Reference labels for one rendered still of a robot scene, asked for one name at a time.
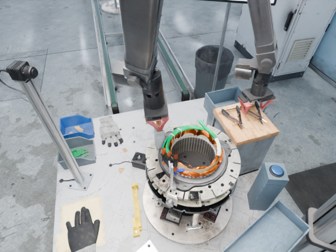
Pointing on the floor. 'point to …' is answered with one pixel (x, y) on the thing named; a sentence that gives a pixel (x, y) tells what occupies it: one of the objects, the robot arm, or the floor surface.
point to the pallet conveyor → (108, 79)
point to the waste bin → (207, 82)
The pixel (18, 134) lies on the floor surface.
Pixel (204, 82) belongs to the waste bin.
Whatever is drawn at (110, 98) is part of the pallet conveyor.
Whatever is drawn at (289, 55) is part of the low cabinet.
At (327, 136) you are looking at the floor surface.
